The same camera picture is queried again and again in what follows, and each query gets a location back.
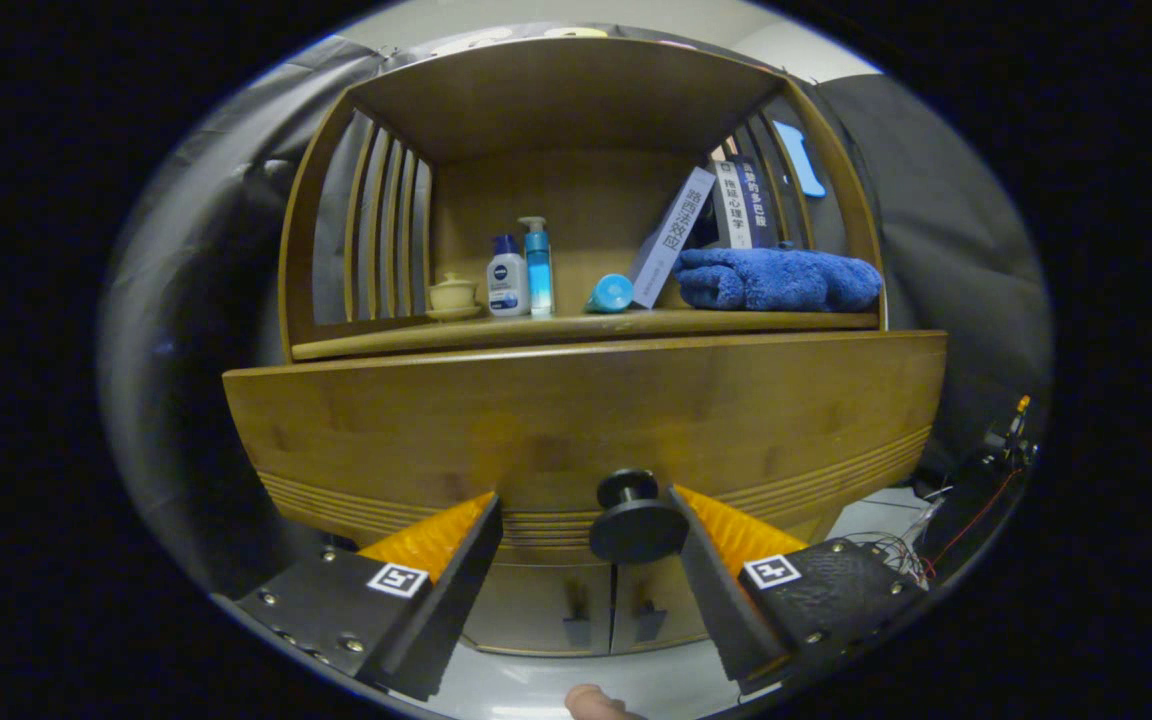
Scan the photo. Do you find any blue towel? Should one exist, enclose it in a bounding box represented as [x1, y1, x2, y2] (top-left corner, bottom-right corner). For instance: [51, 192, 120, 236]
[673, 246, 883, 313]

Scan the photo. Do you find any black drawer knob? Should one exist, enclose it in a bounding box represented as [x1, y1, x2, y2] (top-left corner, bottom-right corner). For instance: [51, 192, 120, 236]
[588, 468, 690, 564]

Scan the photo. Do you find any wooden drawer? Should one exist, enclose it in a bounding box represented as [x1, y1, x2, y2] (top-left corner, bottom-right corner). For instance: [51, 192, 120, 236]
[222, 330, 949, 566]

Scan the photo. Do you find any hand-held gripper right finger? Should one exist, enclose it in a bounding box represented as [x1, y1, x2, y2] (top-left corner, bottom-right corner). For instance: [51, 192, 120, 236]
[669, 485, 937, 696]

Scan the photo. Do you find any bundle of thin wires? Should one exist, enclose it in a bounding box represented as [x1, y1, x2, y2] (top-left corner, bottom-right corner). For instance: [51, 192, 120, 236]
[836, 500, 942, 591]

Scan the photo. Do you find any dark blue book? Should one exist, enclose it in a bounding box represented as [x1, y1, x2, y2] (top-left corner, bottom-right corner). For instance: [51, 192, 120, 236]
[736, 155, 782, 249]

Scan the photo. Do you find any wooden cabinet door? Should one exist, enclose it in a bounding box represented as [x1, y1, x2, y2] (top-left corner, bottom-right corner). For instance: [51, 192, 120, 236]
[612, 560, 712, 656]
[461, 563, 615, 658]

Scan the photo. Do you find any wooden countertop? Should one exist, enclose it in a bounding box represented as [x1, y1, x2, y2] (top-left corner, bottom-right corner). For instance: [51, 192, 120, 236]
[291, 308, 882, 361]

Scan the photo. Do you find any blue pump bottle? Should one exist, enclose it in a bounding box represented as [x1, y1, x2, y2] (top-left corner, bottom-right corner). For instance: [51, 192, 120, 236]
[518, 216, 556, 318]

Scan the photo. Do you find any cream lidded teacup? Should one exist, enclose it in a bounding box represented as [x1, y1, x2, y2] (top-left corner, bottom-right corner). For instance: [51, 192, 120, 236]
[426, 272, 483, 322]

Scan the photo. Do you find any blue cosmetic tube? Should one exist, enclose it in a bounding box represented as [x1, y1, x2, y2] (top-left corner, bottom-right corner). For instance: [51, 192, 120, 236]
[586, 273, 635, 314]

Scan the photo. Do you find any white bottle with blue cap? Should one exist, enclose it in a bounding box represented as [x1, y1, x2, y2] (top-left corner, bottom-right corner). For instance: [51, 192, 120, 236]
[486, 234, 531, 318]

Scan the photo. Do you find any grey book with white spine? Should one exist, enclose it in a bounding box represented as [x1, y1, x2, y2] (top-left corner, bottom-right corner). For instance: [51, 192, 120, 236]
[628, 166, 717, 309]

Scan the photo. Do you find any wooden cabinet with slatted sides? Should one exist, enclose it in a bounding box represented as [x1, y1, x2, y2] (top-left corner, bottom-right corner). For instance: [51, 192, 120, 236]
[276, 38, 887, 659]

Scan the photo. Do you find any black equipment with orange part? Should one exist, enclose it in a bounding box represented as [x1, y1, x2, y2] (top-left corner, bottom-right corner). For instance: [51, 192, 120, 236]
[911, 395, 1039, 581]

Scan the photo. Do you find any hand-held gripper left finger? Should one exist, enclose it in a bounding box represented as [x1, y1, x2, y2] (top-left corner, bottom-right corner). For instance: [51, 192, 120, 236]
[211, 492, 504, 703]

